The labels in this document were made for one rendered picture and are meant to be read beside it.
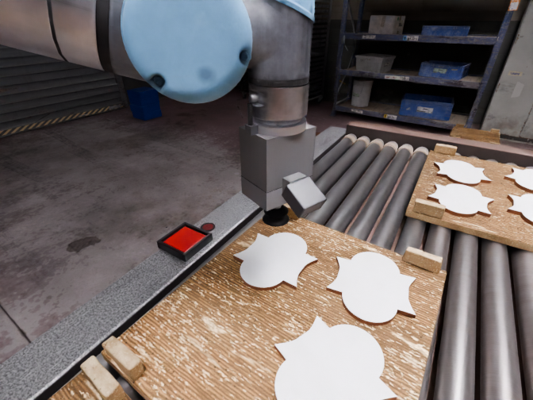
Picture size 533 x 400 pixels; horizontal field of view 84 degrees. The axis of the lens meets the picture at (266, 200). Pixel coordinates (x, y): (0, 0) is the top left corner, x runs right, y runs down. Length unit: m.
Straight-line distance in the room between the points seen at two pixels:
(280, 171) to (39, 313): 1.76
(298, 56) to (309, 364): 0.36
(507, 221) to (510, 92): 3.83
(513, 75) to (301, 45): 4.24
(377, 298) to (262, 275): 0.18
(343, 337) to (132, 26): 0.40
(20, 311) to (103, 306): 1.54
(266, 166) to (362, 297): 0.25
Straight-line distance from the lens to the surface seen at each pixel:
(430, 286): 0.56
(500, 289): 0.64
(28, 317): 2.02
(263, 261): 0.52
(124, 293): 0.56
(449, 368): 0.50
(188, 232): 0.62
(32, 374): 0.53
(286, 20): 0.35
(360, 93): 4.81
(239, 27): 0.19
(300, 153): 0.41
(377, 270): 0.54
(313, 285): 0.50
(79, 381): 0.47
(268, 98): 0.36
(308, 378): 0.41
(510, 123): 4.64
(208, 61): 0.19
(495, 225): 0.77
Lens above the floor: 1.30
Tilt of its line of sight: 32 degrees down
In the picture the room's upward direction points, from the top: straight up
